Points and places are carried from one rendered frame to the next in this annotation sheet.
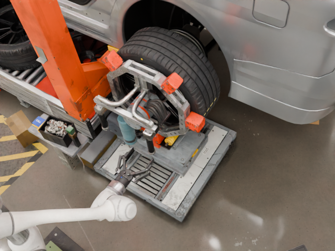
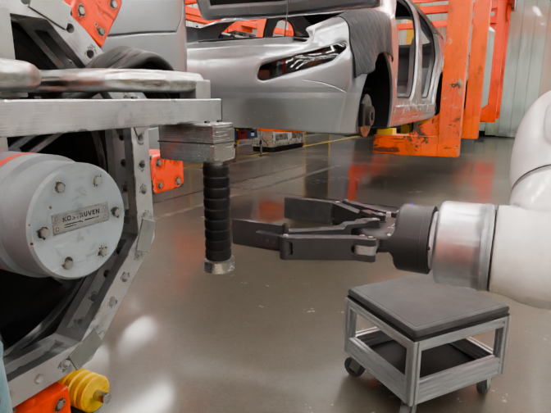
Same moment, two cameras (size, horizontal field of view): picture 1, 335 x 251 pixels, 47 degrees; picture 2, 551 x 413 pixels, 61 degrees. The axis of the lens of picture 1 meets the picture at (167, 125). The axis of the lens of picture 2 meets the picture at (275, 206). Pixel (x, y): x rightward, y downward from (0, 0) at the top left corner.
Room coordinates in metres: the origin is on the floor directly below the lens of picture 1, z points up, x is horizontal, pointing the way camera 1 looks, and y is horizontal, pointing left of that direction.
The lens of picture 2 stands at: (1.19, 0.72, 0.98)
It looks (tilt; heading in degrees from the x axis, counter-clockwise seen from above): 13 degrees down; 258
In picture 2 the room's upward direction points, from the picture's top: straight up
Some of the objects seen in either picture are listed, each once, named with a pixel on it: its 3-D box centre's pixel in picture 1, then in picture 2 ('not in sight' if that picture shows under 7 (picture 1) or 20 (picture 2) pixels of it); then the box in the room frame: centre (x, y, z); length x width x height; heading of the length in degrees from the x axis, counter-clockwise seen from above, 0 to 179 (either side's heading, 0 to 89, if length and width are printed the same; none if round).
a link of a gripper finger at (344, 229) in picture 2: (124, 165); (331, 238); (1.03, 0.26, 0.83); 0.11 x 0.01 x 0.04; 2
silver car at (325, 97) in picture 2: not in sight; (337, 51); (-0.62, -4.36, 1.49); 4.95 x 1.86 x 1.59; 50
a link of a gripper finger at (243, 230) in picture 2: (129, 153); (260, 234); (1.10, 0.23, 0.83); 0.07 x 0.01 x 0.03; 140
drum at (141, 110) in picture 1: (141, 109); (20, 211); (1.37, 0.14, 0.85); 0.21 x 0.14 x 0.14; 140
